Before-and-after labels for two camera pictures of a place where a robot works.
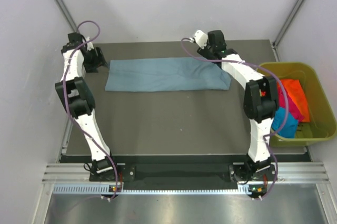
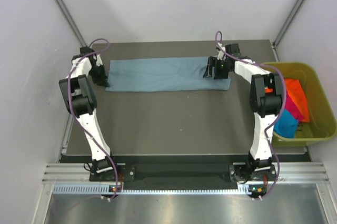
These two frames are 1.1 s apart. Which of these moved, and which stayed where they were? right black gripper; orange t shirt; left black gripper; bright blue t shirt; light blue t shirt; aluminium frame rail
Moved: right black gripper; left black gripper
Stayed: aluminium frame rail; orange t shirt; bright blue t shirt; light blue t shirt
